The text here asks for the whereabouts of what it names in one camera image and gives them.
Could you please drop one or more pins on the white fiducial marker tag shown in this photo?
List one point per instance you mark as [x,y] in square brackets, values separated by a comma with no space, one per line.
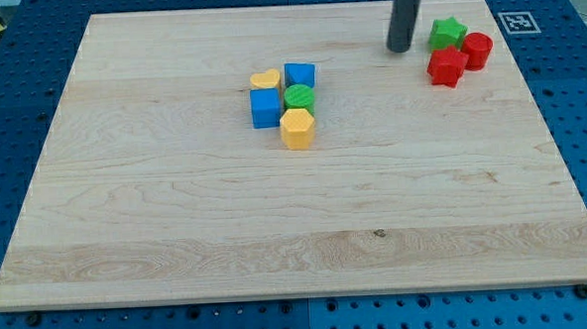
[519,23]

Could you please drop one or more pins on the green cylinder block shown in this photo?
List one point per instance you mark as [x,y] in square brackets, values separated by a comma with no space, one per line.
[300,96]

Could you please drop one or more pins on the green star block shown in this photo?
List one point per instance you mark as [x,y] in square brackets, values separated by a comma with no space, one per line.
[447,32]

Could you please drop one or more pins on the red star block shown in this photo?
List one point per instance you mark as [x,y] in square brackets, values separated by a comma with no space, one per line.
[446,66]

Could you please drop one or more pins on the yellow heart block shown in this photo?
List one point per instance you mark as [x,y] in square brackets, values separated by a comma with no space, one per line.
[271,78]

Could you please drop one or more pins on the light wooden board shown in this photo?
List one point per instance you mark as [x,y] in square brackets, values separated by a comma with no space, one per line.
[154,188]

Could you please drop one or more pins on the blue pentagon block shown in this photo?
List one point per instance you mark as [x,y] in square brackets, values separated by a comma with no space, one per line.
[299,73]

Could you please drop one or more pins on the yellow hexagon block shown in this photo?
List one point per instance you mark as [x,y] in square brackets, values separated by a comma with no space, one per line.
[297,129]

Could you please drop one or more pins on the red cylinder block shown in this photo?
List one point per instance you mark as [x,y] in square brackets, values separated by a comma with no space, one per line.
[478,47]

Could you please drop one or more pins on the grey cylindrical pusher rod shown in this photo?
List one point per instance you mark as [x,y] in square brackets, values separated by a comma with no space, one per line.
[402,24]

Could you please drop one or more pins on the blue cube block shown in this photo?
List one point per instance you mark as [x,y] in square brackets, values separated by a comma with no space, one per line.
[265,107]

